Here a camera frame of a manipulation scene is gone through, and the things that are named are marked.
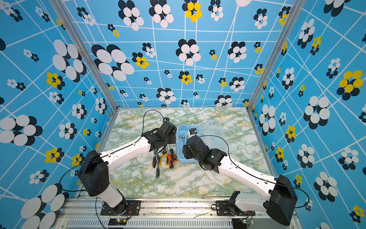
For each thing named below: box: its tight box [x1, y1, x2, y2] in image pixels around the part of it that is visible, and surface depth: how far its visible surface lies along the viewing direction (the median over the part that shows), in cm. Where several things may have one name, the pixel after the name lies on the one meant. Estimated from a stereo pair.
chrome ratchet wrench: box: [154, 154, 161, 179], surface depth 88 cm
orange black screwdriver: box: [167, 148, 178, 169], surface depth 91 cm
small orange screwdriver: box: [152, 156, 157, 168], surface depth 91 cm
